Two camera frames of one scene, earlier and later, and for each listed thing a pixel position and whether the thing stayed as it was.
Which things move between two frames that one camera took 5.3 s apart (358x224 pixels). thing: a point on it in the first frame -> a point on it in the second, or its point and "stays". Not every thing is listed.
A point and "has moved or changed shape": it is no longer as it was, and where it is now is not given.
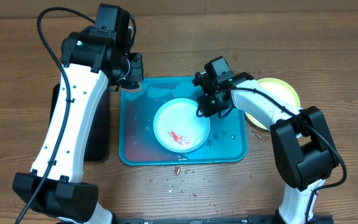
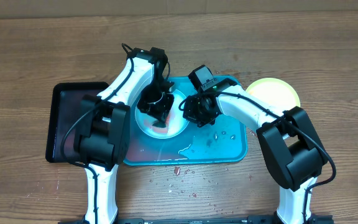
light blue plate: [177, 127] has moved or changed shape
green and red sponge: [132, 86] has moved or changed shape
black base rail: [244, 219] stays
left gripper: [137, 65] -> [159, 114]
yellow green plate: [279, 89] stays
